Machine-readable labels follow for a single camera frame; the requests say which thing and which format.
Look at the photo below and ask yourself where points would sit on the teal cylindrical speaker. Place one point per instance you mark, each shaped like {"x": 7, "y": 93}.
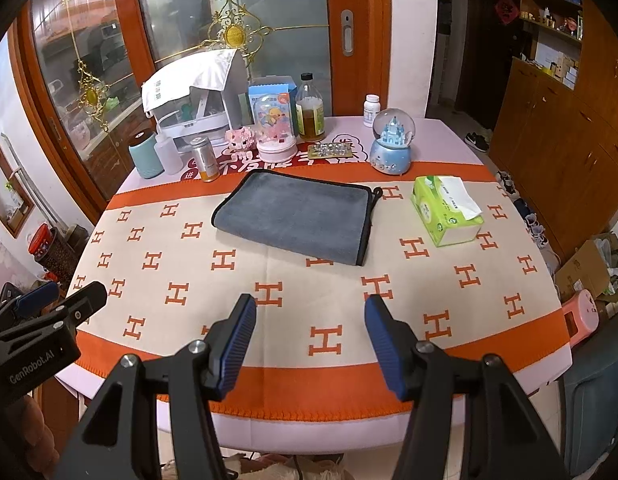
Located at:
{"x": 141, "y": 147}

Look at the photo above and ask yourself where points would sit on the purple and grey towel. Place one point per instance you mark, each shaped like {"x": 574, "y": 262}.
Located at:
{"x": 317, "y": 218}

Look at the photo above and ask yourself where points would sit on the pink duck snow globe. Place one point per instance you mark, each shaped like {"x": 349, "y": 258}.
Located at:
{"x": 275, "y": 144}

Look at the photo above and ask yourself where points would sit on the pink plush toy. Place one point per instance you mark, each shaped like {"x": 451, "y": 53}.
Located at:
{"x": 240, "y": 140}

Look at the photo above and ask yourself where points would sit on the cardboard box on floor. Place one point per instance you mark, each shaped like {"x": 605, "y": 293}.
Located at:
{"x": 593, "y": 267}

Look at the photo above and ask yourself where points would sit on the white pill bottle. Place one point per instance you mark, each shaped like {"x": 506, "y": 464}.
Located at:
{"x": 371, "y": 107}

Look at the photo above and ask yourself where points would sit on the brown wooden cabinet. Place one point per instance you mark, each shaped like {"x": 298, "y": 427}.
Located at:
{"x": 557, "y": 131}

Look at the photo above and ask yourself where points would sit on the silver orange can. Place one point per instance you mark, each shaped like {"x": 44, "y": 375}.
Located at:
{"x": 205, "y": 159}

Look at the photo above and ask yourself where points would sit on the silver door handle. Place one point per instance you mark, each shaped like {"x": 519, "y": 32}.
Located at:
{"x": 347, "y": 32}

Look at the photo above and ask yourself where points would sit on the glass bottle amber liquid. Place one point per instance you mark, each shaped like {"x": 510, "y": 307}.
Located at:
{"x": 309, "y": 110}

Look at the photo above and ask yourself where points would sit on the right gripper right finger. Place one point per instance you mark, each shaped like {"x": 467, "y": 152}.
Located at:
{"x": 504, "y": 437}

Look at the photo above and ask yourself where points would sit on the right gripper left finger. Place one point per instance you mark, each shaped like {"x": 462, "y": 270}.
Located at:
{"x": 117, "y": 436}

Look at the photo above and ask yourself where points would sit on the blue cardboard box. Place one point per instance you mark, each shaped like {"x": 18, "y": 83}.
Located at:
{"x": 269, "y": 92}

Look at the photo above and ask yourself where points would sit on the blister pill pack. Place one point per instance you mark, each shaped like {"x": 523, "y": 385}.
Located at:
{"x": 330, "y": 150}

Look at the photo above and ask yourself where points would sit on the green tissue pack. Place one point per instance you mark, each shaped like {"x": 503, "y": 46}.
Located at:
{"x": 447, "y": 210}

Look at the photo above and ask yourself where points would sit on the white appliance with cloth cover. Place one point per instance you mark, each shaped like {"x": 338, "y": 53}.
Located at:
{"x": 198, "y": 94}

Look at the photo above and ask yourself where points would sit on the pink piggy stool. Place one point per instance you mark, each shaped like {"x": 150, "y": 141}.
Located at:
{"x": 581, "y": 316}

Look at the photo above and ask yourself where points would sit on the translucent white plastic bottle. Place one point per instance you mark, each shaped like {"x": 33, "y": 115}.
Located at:
{"x": 168, "y": 154}

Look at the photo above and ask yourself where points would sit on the orange beige patterned tablecloth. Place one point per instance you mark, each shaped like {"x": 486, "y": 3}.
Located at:
{"x": 310, "y": 382}

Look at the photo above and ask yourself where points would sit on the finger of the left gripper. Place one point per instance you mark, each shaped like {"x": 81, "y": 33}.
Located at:
{"x": 75, "y": 309}
{"x": 17, "y": 307}

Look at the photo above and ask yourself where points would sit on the left human hand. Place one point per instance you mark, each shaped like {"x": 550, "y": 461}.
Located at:
{"x": 26, "y": 418}

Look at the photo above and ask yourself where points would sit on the blue castle snow globe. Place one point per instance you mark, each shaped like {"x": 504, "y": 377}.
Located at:
{"x": 390, "y": 152}

